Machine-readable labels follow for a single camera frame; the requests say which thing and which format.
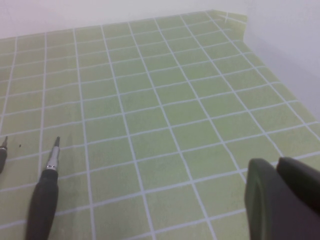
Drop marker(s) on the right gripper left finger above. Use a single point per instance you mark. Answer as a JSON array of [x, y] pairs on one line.
[[270, 207]]

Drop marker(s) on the green grid table mat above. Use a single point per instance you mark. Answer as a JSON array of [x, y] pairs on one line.
[[162, 112]]

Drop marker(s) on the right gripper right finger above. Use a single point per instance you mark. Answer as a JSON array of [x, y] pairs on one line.
[[302, 180]]

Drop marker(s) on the thin black flexible screwdriver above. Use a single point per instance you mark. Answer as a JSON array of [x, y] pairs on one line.
[[2, 157]]

